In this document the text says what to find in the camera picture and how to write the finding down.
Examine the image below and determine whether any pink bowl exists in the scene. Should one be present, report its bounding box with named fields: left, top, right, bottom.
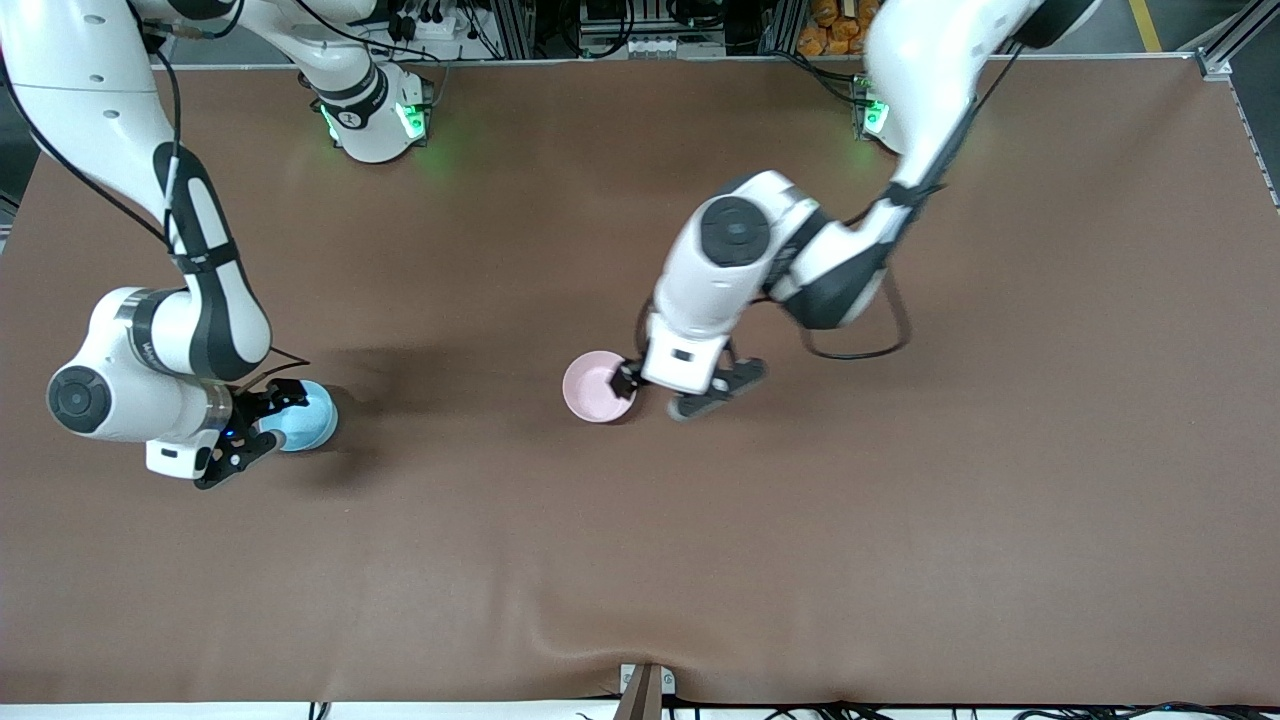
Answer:
left=562, top=350, right=638, bottom=424

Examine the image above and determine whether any blue bowl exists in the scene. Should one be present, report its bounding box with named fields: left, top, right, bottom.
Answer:
left=258, top=380, right=339, bottom=454

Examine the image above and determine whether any brown table mat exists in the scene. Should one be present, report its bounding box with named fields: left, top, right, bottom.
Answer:
left=0, top=56, right=1280, bottom=707

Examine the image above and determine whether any white power strip with plugs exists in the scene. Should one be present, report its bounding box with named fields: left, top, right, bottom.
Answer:
left=385, top=5, right=463, bottom=43

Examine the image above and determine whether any pile of orange packets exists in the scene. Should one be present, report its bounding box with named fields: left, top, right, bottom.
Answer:
left=796, top=0, right=906, bottom=58

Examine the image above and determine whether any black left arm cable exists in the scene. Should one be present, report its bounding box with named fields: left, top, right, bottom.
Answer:
left=798, top=40, right=1026, bottom=362

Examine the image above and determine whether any metal bracket with brown post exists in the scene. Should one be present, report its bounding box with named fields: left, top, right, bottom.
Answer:
left=619, top=663, right=677, bottom=720

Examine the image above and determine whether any aluminium frame post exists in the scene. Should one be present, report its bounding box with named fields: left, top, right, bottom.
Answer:
left=1195, top=0, right=1280, bottom=83

